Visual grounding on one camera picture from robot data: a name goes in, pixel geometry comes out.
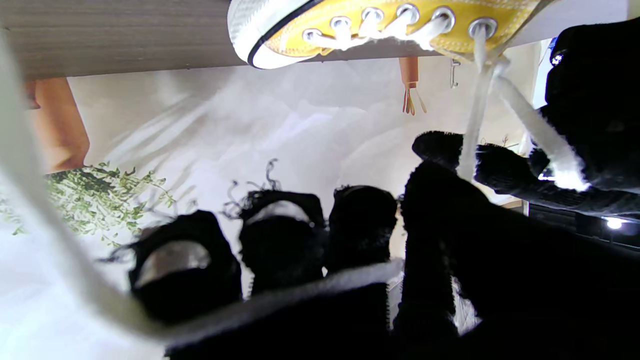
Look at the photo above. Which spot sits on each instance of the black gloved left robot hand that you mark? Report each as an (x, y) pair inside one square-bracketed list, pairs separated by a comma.
[(595, 125)]

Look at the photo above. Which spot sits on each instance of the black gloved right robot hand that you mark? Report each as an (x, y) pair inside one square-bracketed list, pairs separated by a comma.
[(450, 280)]

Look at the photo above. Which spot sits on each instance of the white shoelace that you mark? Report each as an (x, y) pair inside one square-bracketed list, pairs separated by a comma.
[(250, 300)]

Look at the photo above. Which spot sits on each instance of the yellow canvas sneaker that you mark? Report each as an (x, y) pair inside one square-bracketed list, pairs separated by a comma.
[(400, 25)]

